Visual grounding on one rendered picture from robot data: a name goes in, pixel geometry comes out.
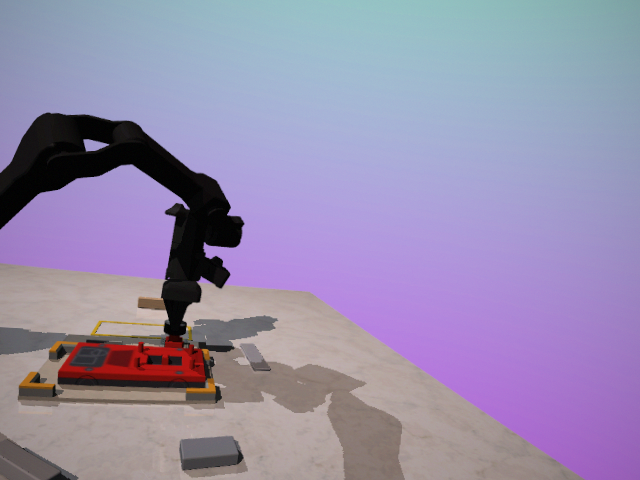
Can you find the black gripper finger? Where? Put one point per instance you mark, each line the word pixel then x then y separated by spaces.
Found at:
pixel 175 310

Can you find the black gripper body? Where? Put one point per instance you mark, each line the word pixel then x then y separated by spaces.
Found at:
pixel 182 262

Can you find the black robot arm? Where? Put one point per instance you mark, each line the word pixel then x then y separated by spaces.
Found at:
pixel 52 153

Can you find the black wheel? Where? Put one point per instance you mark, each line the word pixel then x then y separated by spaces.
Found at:
pixel 182 328

